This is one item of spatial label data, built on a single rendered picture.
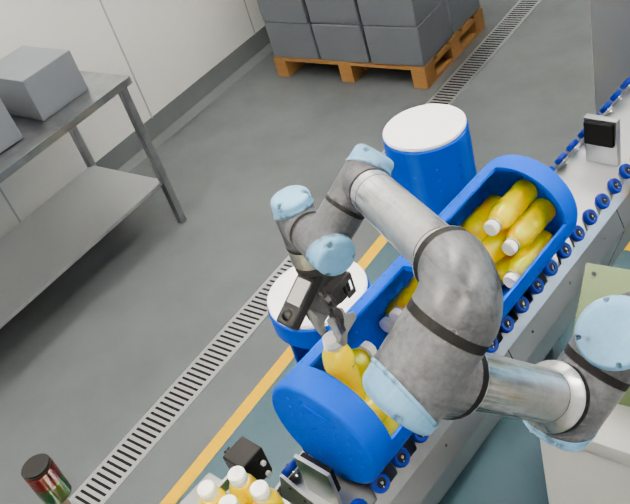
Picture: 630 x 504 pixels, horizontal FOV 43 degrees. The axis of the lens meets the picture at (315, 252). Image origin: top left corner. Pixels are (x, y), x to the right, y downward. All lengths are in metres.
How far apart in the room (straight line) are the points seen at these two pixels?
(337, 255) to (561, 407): 0.42
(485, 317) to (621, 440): 0.64
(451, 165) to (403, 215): 1.50
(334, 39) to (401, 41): 0.50
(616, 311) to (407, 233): 0.39
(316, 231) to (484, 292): 0.42
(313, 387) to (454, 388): 0.65
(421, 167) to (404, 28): 2.42
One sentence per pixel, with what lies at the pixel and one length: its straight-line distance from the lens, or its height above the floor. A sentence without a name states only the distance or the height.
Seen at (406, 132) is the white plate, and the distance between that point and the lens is 2.67.
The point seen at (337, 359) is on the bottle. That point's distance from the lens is 1.62.
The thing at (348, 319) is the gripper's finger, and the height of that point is 1.34.
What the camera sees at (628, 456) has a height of 1.14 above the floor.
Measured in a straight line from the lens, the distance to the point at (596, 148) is 2.55.
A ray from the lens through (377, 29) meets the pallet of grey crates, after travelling 5.06.
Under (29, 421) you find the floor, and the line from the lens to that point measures 3.87.
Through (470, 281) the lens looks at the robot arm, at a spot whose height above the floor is 1.75.
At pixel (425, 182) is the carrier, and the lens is 2.64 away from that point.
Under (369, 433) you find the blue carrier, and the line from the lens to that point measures 1.63.
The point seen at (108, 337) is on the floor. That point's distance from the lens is 4.04.
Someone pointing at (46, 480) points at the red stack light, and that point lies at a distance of 1.75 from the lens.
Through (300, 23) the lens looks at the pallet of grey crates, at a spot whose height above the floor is 0.40.
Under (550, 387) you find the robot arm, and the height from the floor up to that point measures 1.45.
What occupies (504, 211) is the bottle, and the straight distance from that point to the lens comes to 2.04.
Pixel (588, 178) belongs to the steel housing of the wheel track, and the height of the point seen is 0.93.
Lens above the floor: 2.41
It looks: 37 degrees down
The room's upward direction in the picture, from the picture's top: 19 degrees counter-clockwise
